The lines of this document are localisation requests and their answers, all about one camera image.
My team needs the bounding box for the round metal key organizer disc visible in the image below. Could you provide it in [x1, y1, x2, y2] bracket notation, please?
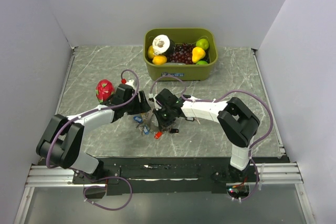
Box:
[136, 111, 172, 135]

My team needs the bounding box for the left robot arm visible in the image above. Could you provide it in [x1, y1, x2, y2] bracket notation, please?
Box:
[36, 82, 151, 183]

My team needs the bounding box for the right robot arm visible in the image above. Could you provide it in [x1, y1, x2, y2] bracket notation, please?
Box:
[149, 89, 260, 181]

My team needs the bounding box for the blue key tag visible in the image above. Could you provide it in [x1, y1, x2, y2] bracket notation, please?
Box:
[142, 126, 150, 135]
[133, 116, 143, 123]

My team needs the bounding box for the black key tag on disc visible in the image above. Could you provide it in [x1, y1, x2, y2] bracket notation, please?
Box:
[169, 129, 179, 134]

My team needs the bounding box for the black key tag with key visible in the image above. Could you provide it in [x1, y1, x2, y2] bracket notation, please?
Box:
[184, 117, 201, 125]

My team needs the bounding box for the red dragon fruit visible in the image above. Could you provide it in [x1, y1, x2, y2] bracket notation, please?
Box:
[96, 79, 115, 102]

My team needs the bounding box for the yellow lemon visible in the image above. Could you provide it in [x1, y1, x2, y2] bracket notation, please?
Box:
[147, 45, 156, 60]

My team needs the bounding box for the orange fruit front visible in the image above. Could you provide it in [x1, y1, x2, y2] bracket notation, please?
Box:
[152, 55, 167, 65]

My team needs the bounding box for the olive green plastic bin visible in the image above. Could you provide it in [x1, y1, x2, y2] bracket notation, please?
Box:
[143, 27, 218, 81]

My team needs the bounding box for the green fruit front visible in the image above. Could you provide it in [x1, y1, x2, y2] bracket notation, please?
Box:
[196, 60, 208, 65]

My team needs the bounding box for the dark red grapes bunch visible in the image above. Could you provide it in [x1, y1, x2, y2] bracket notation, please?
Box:
[167, 44, 195, 65]

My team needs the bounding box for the white black tape roll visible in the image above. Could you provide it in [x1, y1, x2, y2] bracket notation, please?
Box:
[152, 35, 175, 56]

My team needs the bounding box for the yellow pear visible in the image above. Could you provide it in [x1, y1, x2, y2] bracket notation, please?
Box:
[192, 47, 206, 63]

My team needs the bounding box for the green lime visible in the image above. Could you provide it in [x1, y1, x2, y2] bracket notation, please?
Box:
[195, 38, 209, 51]

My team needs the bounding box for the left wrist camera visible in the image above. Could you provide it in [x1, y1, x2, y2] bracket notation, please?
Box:
[121, 78, 137, 90]

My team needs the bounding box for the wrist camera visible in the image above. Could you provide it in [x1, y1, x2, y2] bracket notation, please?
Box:
[121, 78, 137, 90]
[148, 93, 158, 104]

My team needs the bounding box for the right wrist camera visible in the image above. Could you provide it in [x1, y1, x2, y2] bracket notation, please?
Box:
[148, 93, 158, 104]

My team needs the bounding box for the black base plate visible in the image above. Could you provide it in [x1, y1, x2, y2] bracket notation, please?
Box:
[72, 157, 291, 196]

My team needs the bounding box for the aluminium rail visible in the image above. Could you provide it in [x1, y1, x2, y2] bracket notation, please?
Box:
[25, 163, 303, 187]

